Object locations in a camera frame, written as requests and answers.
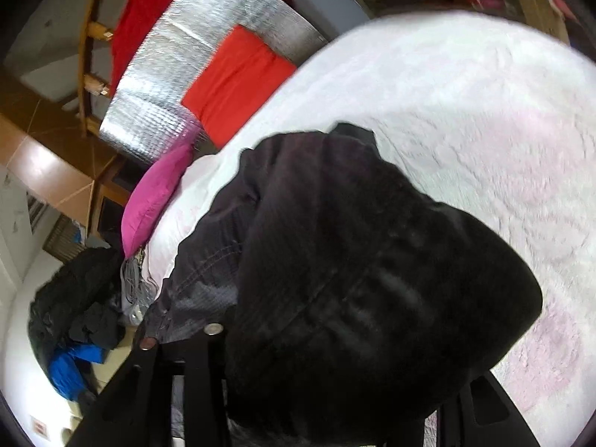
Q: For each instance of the white fluffy blanket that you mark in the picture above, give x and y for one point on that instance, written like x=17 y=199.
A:
x=465 y=125

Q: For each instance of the brown slatted vent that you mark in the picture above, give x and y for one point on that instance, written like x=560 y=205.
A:
x=60 y=242

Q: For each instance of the dark wooden cabinet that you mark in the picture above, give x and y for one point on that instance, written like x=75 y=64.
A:
x=111 y=205

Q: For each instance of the black jacket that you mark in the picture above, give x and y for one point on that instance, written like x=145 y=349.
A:
x=349 y=265

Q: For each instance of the silver foil mat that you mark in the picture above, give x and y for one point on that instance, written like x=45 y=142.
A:
x=153 y=93

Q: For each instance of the grey garment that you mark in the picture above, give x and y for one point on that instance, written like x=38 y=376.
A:
x=132 y=288

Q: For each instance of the pile of dark clothes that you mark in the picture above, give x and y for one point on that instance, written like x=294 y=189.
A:
x=60 y=298

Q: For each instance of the red pillow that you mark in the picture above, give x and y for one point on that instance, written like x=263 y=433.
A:
x=233 y=84

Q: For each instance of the red cloth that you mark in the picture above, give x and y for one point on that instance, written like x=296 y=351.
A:
x=139 y=14

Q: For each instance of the wooden shelf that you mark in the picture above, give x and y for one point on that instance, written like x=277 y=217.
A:
x=526 y=0

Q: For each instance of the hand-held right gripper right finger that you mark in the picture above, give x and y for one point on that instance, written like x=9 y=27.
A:
x=451 y=428

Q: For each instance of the wall socket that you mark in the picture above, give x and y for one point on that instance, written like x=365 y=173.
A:
x=40 y=428

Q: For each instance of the blue garment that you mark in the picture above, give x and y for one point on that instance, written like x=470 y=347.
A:
x=70 y=368

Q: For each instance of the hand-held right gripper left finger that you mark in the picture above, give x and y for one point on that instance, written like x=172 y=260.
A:
x=200 y=382

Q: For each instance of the pink pillow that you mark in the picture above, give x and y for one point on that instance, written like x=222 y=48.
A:
x=149 y=200

